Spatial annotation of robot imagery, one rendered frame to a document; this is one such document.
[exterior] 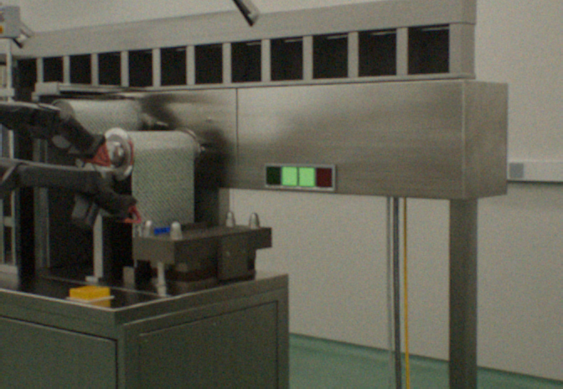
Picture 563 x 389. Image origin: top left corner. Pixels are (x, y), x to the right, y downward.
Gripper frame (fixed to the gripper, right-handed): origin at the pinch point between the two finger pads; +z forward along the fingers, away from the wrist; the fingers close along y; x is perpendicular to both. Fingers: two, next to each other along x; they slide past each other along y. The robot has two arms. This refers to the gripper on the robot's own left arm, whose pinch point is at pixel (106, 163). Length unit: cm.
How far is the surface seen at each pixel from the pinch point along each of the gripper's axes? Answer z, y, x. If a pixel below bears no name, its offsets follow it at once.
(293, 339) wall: 286, -142, 77
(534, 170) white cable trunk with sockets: 215, 15, 155
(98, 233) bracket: 11.9, -3.7, -15.4
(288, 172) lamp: 30, 36, 19
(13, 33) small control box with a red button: -18, -51, 37
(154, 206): 17.1, 6.2, -2.3
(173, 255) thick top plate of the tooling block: 14.6, 25.0, -18.5
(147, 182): 10.9, 6.2, 1.7
